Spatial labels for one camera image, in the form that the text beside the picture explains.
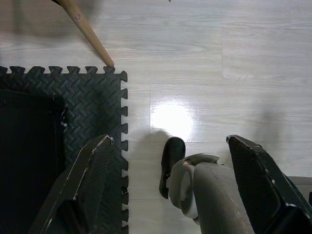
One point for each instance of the wooden chair leg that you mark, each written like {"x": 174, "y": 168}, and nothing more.
{"x": 85, "y": 26}

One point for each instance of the black flat box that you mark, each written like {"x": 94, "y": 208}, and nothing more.
{"x": 26, "y": 146}

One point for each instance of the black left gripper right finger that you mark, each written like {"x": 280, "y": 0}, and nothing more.
{"x": 265, "y": 190}

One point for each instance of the black interlocking foam mat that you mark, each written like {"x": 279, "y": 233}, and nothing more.
{"x": 92, "y": 97}

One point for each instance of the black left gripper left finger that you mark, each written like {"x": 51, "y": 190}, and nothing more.
{"x": 80, "y": 185}

